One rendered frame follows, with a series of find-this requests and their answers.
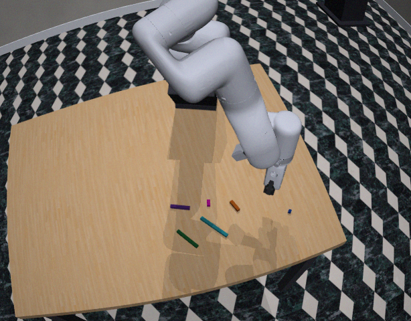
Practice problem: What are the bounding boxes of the purple rod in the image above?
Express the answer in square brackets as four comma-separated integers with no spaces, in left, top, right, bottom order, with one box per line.
[170,204,190,210]

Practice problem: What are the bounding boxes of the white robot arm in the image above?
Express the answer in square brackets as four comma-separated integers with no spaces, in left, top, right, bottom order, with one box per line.
[132,0,302,169]

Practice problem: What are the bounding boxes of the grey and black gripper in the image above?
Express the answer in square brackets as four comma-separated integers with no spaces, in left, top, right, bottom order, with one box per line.
[263,163,289,195]

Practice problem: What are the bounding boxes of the orange rod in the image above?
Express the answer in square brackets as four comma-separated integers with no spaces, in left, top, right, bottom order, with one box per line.
[230,200,240,211]

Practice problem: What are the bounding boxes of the dark green rod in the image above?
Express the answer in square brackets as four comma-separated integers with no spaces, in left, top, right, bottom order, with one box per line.
[177,229,199,248]

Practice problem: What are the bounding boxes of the turquoise rod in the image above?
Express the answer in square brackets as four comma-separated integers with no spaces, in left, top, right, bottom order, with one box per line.
[200,216,228,237]

